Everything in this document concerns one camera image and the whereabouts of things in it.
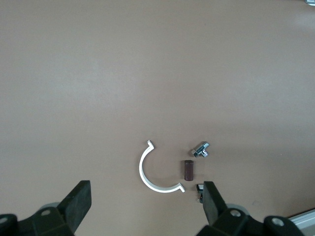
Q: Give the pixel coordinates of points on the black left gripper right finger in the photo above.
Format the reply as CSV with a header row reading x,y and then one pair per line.
x,y
214,209

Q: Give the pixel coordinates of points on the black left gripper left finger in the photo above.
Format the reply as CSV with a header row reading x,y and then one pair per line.
x,y
73,204

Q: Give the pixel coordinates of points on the white drawer cabinet housing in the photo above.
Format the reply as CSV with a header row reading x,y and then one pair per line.
x,y
305,221

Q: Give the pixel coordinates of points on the dark brown small block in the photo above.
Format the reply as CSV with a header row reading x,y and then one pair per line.
x,y
188,170

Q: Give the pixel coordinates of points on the white semicircular pipe clamp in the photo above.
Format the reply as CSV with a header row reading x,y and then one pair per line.
x,y
160,190

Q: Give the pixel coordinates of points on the chrome tee pipe fitting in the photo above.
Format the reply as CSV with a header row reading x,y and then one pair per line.
x,y
199,150

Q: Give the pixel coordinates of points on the black switch with white face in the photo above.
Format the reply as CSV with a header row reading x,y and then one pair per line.
x,y
199,188

